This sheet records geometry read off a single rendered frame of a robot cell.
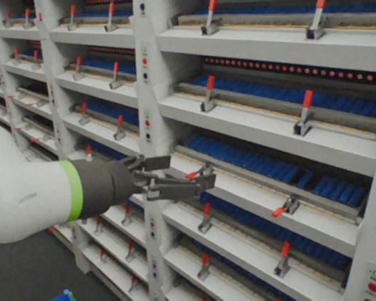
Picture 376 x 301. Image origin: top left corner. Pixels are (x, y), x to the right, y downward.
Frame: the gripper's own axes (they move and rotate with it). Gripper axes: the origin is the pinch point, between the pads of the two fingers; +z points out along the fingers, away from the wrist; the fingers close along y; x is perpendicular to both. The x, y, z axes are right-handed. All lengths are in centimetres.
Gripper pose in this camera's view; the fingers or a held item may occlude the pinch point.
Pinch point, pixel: (185, 171)
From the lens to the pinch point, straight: 67.5
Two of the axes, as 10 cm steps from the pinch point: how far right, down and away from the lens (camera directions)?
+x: 1.5, -9.6, -2.4
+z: 6.9, -0.7, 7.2
